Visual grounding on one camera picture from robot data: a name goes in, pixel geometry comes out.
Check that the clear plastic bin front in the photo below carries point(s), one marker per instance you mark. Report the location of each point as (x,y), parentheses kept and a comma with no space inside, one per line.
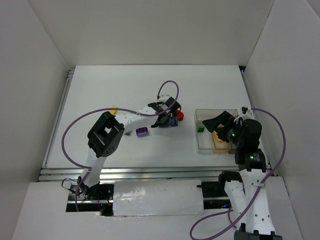
(204,142)

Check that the small curved green brick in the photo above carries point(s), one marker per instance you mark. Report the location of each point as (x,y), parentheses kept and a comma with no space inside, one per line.
(200,129)

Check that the curved yellow lego brick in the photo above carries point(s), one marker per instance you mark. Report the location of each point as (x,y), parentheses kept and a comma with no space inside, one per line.
(215,137)

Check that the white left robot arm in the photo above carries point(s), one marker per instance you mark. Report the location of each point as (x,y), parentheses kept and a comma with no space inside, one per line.
(105,136)

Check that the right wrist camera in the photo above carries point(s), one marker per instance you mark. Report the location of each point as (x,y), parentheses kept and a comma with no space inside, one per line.
(247,112)

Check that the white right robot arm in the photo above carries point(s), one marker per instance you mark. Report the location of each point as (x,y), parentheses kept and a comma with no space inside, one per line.
(246,187)

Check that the clear plastic bin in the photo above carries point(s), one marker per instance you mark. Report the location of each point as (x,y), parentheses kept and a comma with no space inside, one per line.
(204,114)
(204,142)
(222,147)

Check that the small purple lego plate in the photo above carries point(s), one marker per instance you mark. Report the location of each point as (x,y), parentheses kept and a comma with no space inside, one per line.
(173,122)

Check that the clear plastic bin rear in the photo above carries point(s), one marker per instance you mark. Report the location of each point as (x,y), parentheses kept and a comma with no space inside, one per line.
(204,114)

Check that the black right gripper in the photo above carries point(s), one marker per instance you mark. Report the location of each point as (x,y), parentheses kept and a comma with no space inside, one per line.
(222,130)

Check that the right arm base joint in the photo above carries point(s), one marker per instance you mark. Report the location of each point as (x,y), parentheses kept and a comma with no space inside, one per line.
(215,189)

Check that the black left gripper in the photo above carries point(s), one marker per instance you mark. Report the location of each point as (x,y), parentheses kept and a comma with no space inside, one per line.
(166,118)

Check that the clear plastic bin middle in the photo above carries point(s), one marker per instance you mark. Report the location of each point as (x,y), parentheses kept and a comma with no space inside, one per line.
(222,147)

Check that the red rounded lego brick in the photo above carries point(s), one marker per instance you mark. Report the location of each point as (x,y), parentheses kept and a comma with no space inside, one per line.
(180,115)

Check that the aluminium table edge rail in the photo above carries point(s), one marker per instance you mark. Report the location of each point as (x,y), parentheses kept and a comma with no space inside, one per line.
(138,174)

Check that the long yellow lego brick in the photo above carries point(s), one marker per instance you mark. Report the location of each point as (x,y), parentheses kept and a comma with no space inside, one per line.
(113,111)

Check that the curved purple lego brick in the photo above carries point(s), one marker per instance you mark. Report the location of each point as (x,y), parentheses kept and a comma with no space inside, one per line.
(142,132)

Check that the left side rail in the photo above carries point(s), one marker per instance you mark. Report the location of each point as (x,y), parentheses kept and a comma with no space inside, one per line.
(54,131)

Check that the left arm base joint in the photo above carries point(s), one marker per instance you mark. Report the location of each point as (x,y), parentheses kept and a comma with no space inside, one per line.
(99,191)

